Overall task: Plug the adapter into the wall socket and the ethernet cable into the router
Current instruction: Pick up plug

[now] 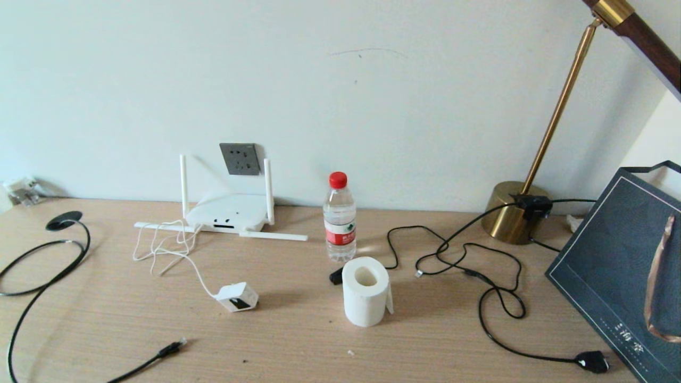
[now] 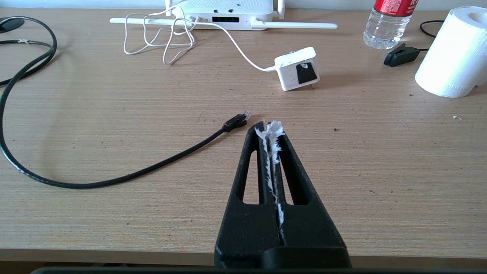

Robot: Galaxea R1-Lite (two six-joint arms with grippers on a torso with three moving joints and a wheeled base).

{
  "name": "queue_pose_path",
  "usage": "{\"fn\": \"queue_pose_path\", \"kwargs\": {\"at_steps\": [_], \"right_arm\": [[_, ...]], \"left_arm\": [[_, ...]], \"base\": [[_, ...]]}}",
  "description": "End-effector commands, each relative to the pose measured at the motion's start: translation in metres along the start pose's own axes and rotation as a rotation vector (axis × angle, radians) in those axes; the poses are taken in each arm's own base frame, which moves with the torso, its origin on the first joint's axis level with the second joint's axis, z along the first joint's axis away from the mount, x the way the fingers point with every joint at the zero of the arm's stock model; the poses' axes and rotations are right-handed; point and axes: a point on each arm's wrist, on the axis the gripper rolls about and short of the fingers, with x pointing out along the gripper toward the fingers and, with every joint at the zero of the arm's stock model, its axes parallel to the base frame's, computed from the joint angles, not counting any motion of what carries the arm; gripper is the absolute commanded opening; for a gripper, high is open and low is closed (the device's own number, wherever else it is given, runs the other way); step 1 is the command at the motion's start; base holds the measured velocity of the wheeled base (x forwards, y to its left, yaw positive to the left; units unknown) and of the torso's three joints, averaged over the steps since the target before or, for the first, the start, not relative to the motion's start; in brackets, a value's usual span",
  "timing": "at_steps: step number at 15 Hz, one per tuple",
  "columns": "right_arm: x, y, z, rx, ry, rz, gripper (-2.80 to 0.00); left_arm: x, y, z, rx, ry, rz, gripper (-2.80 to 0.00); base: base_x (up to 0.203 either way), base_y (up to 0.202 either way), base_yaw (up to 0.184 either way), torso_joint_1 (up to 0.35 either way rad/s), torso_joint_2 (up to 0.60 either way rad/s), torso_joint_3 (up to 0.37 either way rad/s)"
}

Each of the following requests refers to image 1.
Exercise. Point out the grey wall socket plate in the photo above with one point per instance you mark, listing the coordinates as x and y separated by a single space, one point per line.
239 159

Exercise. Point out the clear plastic wrapper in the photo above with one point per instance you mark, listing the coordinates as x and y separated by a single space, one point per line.
21 192

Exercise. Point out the white router with antennas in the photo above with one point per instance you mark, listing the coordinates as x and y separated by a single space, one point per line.
229 210

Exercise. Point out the brass desk lamp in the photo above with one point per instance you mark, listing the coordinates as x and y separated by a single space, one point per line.
511 218

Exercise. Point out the black round desk grommet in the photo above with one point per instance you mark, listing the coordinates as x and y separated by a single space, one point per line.
64 219

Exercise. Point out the white toilet paper roll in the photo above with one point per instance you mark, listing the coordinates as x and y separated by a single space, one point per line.
364 303

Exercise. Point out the small white object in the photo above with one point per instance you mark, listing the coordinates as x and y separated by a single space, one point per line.
574 222

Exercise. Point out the black adapter on lamp base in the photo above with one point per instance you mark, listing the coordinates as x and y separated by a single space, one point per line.
532 205

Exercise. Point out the dark blue paper gift bag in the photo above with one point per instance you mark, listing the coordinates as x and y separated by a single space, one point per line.
612 266

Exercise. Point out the white power adapter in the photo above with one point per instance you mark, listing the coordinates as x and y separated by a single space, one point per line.
234 295

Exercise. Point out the clear water bottle red cap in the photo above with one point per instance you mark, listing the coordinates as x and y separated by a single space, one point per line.
339 213

